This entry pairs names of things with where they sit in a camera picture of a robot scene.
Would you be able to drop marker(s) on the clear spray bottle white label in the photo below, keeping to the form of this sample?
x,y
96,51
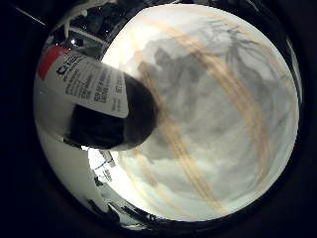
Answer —
x,y
99,99

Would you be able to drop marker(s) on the white cloth with tan stripes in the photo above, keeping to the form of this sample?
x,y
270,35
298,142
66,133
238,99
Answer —
x,y
211,139

